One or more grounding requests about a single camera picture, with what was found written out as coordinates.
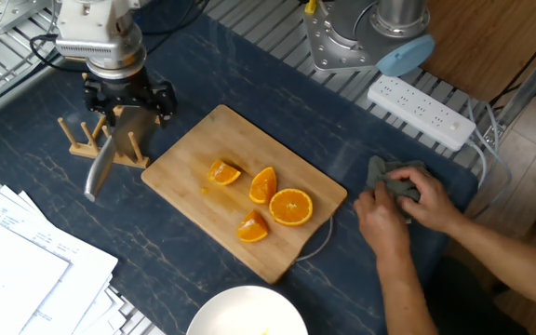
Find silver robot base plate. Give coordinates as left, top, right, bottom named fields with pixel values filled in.
left=302, top=0, right=390, bottom=74

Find orange wedge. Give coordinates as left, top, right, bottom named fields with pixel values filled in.
left=248, top=166, right=278, bottom=207

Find white ceramic bowl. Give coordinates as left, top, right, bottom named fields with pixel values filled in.
left=185, top=285, right=310, bottom=335

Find person body green clothing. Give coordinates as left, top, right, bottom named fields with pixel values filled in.
left=423, top=255, right=529, bottom=335

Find wooden peg rack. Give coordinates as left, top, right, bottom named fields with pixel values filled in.
left=57, top=72, right=163, bottom=169

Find cut orange piece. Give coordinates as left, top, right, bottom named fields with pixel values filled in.
left=235, top=209, right=270, bottom=244
left=206, top=159, right=242, bottom=187

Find aluminium frame post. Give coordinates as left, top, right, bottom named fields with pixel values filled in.
left=493, top=27, right=536, bottom=136

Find grey-green cloth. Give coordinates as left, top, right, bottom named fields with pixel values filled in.
left=365, top=154, right=430, bottom=220

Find white paper stack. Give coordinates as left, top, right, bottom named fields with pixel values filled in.
left=0, top=184, right=167, bottom=335

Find bamboo cutting board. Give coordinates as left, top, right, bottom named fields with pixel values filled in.
left=140, top=103, right=349, bottom=286

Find person's left forearm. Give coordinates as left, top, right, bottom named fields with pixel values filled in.
left=375, top=253, right=439, bottom=335

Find person's left hand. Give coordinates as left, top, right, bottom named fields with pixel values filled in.
left=353, top=180, right=412, bottom=261

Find steel cleaver knife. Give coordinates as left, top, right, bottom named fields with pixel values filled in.
left=84, top=105, right=157, bottom=203

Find person's right forearm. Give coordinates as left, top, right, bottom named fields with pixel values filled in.
left=444, top=216, right=536, bottom=311

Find silver metal mounting plate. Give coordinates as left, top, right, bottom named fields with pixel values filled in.
left=0, top=0, right=50, bottom=36

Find white power strip cables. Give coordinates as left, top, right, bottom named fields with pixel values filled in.
left=465, top=97, right=514, bottom=210

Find dark blue marble mat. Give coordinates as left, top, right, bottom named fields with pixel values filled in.
left=0, top=0, right=479, bottom=335

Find orange half round face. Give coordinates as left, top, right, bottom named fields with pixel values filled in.
left=268, top=187, right=315, bottom=228

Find white power strip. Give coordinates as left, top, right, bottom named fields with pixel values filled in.
left=367, top=71, right=477, bottom=153

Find person's right hand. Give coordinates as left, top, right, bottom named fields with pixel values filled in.
left=385, top=166, right=462, bottom=234

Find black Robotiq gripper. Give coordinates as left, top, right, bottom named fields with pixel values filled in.
left=83, top=67, right=179, bottom=129

